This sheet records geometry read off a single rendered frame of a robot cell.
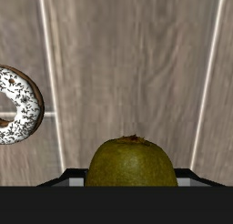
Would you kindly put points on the green-brown kiwi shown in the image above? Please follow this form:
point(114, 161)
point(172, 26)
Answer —
point(131, 164)

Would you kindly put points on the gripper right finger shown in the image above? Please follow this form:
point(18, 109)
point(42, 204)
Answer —
point(189, 177)

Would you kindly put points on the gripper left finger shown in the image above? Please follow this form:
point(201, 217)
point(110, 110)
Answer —
point(74, 176)

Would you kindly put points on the white sprinkled donut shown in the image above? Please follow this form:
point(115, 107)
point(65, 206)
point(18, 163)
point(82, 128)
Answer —
point(26, 112)

